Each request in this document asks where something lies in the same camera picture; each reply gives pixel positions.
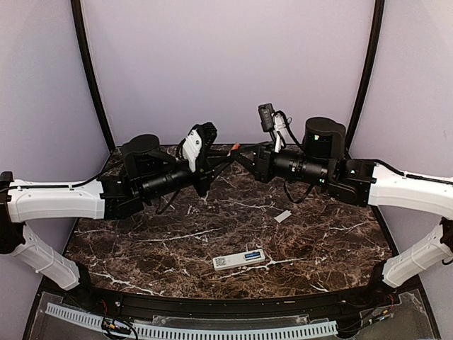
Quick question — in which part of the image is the orange battery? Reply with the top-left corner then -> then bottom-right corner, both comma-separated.
229,143 -> 241,156

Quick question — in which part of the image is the white battery cover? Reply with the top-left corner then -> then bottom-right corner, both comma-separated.
274,210 -> 292,223

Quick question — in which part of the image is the blue battery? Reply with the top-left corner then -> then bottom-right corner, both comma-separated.
244,251 -> 262,260

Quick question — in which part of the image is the white remote control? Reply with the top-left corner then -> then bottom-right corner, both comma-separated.
212,249 -> 265,271

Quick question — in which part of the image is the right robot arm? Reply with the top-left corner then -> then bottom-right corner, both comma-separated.
232,117 -> 452,307

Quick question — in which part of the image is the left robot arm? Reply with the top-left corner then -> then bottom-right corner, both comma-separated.
1,131 -> 232,309

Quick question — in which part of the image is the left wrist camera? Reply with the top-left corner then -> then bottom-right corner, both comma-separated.
176,122 -> 217,173

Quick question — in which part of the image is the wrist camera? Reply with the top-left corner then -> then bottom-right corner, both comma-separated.
176,122 -> 217,173
258,103 -> 296,153

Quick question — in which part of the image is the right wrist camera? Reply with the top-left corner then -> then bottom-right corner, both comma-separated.
258,103 -> 296,153

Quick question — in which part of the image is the black front rail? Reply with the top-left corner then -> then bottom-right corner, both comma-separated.
94,287 -> 365,320

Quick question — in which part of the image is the white slotted cable duct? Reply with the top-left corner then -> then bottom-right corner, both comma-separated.
45,302 -> 338,339

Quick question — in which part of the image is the right black frame post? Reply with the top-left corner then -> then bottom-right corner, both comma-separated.
345,0 -> 385,153

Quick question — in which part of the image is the black frame post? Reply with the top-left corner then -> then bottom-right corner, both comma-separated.
345,0 -> 385,153
70,0 -> 115,153

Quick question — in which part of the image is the left black frame post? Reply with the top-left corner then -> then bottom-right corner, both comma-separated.
70,0 -> 115,153

